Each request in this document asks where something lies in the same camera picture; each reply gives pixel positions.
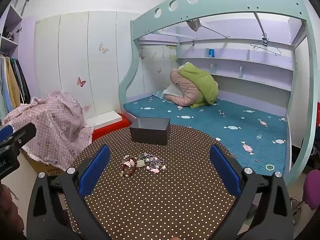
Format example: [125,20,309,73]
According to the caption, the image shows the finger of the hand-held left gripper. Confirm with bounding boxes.
[0,124,14,143]
[10,122,37,153]

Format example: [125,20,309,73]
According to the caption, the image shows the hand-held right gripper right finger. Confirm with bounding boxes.
[209,144,293,240]

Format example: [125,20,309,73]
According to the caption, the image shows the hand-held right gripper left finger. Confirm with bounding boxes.
[27,144,112,240]

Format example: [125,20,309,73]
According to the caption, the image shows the dark red bead bracelet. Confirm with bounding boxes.
[121,157,138,177]

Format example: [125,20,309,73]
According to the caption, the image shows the pile of purple bead bracelets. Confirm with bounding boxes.
[138,152,165,169]

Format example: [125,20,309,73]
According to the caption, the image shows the clear plastic box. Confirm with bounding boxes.
[129,117,171,146]

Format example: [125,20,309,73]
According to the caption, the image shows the person's left forearm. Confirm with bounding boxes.
[0,184,27,240]

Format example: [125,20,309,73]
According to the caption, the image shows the pink checked blanket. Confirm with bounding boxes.
[2,91,94,170]

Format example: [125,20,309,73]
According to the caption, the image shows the red ottoman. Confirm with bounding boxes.
[92,112,130,140]

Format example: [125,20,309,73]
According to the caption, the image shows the blue candy print mattress cover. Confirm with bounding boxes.
[124,94,287,175]

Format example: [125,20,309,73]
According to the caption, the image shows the row of hanging clothes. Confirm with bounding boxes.
[0,55,32,115]

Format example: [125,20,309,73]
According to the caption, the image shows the white board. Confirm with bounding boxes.
[86,110,120,128]

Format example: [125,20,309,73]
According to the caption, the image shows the brown polka dot tablecloth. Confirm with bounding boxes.
[64,124,262,240]

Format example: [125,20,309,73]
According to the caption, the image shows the green jacket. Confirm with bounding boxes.
[179,63,219,108]

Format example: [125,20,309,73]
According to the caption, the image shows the white wardrobe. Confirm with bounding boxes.
[34,10,143,120]

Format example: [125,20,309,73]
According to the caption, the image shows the purple chair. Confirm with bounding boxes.
[290,169,320,225]

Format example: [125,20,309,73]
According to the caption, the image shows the white pillow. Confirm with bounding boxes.
[162,84,184,98]

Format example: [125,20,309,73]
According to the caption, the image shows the open closet shelf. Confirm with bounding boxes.
[0,5,23,55]

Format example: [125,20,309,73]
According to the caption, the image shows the grey hanging cloth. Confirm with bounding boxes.
[186,19,202,32]

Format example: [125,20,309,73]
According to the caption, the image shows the lilac wall shelf unit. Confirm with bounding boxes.
[175,20,307,92]

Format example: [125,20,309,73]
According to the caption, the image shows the wire clothes hanger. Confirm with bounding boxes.
[250,40,282,56]

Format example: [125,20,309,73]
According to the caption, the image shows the teal bunk bed frame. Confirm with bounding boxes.
[119,0,318,185]

